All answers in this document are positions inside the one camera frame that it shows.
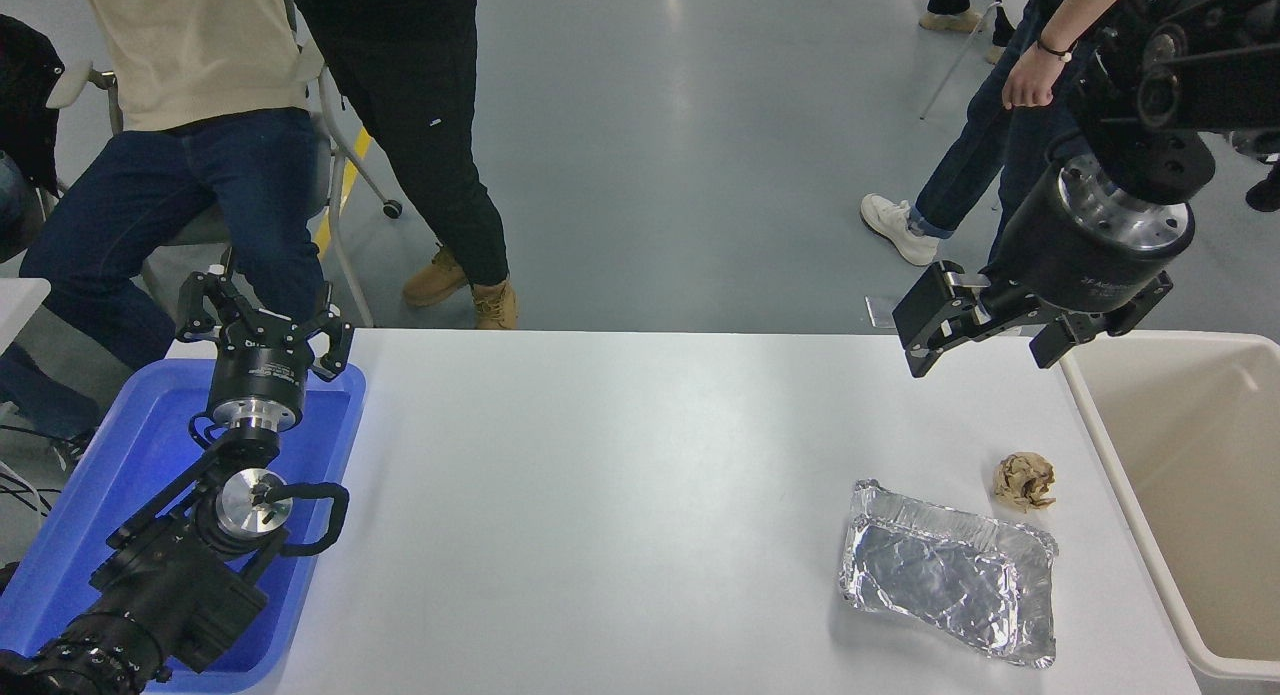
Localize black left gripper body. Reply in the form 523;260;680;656
207;333;319;410

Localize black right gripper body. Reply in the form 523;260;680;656
984;165;1175;318

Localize foil tray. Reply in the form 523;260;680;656
838;479;1059;669

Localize person's hand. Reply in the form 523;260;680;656
1002;45;1071;111

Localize blue plastic tray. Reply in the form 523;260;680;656
0;358;367;694

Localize seated person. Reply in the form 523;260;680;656
0;0;331;446

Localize grey wheeled chair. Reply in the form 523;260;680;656
45;0;406;331

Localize large pale bin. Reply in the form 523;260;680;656
1058;332;1280;682

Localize crumpled tan paper ball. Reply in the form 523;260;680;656
992;452;1058;513

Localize white side table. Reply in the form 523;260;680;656
0;278;52;356

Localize standing person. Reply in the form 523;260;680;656
268;0;519;331

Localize black fabric bundle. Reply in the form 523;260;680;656
0;15;66;266

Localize black floor cable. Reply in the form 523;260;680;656
0;425;61;518

